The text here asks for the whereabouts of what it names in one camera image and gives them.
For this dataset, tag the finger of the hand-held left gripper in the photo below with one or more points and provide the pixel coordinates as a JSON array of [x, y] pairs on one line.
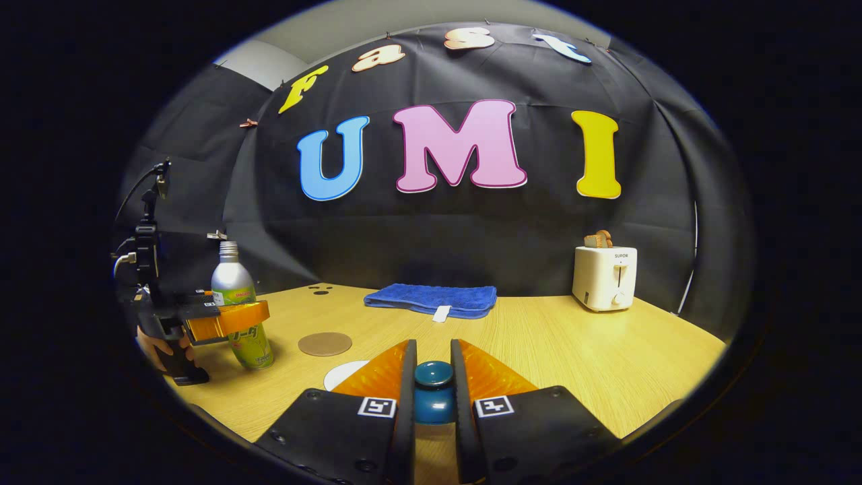
[[229, 320]]

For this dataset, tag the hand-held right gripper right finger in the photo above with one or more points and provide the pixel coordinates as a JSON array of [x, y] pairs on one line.
[[463, 417]]

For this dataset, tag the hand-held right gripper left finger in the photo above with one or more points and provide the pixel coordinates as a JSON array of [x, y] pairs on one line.
[[404, 417]]

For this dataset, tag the teal teacup lid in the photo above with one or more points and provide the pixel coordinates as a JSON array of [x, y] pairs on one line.
[[434, 397]]

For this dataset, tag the silver green water bottle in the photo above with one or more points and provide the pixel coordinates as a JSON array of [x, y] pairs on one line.
[[232, 279]]

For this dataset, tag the round brown coaster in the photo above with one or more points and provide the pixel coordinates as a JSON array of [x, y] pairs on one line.
[[324, 343]]

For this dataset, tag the white cloth clip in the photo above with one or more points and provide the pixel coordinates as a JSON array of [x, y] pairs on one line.
[[216, 235]]

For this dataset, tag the folded blue towel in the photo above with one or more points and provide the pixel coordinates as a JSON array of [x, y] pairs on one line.
[[431, 298]]

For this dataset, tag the white toaster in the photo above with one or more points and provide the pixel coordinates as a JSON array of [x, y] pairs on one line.
[[603, 279]]

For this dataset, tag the toasted bread slice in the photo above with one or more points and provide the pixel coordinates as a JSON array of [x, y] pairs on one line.
[[598, 239]]

